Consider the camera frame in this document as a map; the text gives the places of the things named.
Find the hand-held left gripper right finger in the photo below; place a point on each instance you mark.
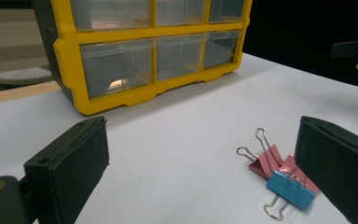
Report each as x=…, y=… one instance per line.
x=338, y=168

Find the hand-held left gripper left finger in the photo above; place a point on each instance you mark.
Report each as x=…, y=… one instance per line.
x=71, y=168

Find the pink binder clip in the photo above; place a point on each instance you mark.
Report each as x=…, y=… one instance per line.
x=289, y=162
x=265, y=163

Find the blue binder clip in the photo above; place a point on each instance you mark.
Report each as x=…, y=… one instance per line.
x=292, y=189

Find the yellow black drawer organizer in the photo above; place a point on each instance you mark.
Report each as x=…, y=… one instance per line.
x=70, y=62

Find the clear plastic drawer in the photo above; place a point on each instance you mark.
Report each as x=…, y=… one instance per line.
x=180, y=57

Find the wooden board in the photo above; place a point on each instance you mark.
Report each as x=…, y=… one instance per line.
x=15, y=93

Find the grey perforated round plate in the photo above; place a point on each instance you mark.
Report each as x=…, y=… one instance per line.
x=18, y=77

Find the grid of clear drawers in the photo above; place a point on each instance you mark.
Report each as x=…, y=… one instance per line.
x=115, y=65

